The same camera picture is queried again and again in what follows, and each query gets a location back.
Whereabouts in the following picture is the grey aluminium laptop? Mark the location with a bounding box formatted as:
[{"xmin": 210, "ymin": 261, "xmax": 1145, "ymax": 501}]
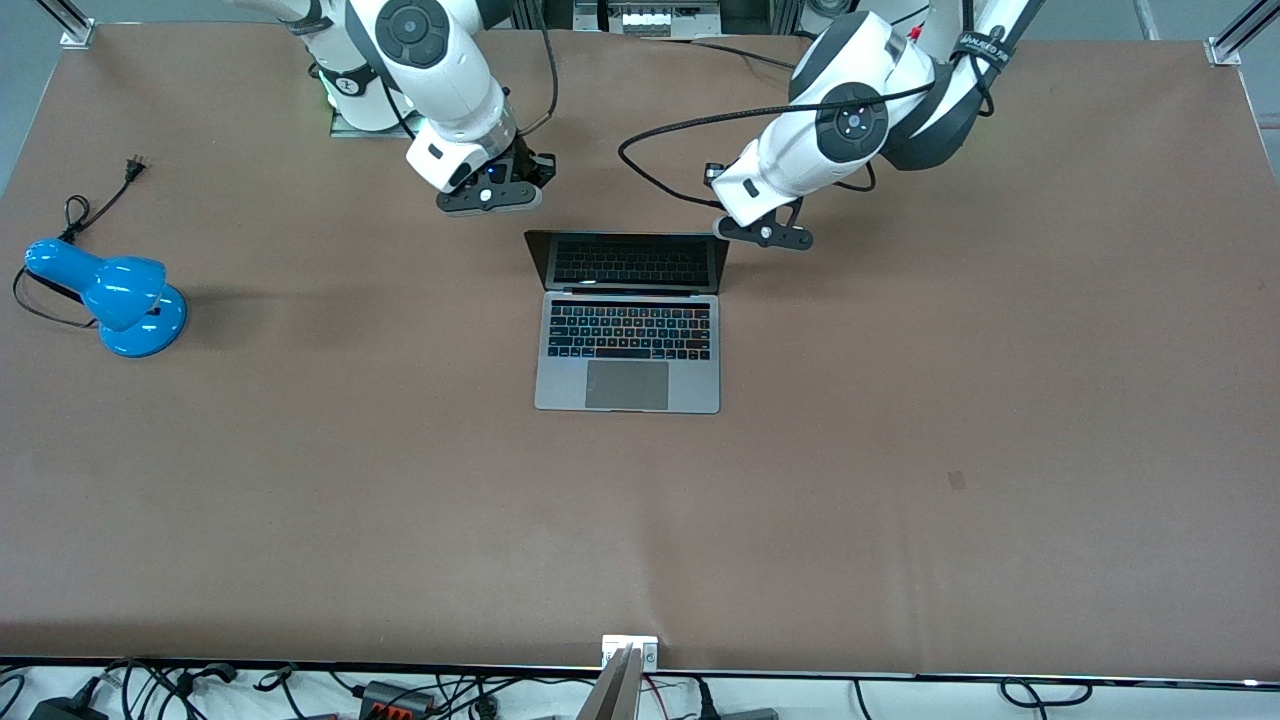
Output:
[{"xmin": 523, "ymin": 231, "xmax": 732, "ymax": 415}]

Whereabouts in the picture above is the grey control box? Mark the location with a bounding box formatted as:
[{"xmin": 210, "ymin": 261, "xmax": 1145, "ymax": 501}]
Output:
[{"xmin": 573, "ymin": 0, "xmax": 723, "ymax": 39}]

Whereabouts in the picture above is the black box with red switches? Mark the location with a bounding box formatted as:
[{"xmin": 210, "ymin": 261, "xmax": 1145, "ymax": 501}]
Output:
[{"xmin": 358, "ymin": 680, "xmax": 437, "ymax": 717}]

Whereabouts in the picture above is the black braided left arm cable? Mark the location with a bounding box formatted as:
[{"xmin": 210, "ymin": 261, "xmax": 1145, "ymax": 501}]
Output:
[{"xmin": 618, "ymin": 30, "xmax": 1001, "ymax": 211}]

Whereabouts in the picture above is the black cable to arm base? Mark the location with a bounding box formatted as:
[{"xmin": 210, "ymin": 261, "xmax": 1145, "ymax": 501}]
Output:
[{"xmin": 690, "ymin": 38, "xmax": 801, "ymax": 71}]

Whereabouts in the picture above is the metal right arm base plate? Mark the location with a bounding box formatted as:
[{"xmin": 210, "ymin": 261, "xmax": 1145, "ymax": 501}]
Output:
[{"xmin": 330, "ymin": 100, "xmax": 421, "ymax": 139}]

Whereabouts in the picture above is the black lamp power cord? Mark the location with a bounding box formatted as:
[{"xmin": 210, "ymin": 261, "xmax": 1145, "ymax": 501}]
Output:
[{"xmin": 12, "ymin": 155, "xmax": 151, "ymax": 331}]

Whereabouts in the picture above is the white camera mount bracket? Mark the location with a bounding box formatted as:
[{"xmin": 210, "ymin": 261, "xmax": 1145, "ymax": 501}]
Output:
[{"xmin": 601, "ymin": 635, "xmax": 661, "ymax": 671}]

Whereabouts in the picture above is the grey metal camera post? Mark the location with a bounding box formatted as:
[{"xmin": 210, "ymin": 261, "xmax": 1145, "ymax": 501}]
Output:
[{"xmin": 575, "ymin": 645, "xmax": 641, "ymax": 720}]

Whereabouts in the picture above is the black cable loop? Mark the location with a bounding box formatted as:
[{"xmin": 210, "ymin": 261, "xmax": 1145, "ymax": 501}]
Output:
[{"xmin": 1000, "ymin": 678, "xmax": 1093, "ymax": 707}]

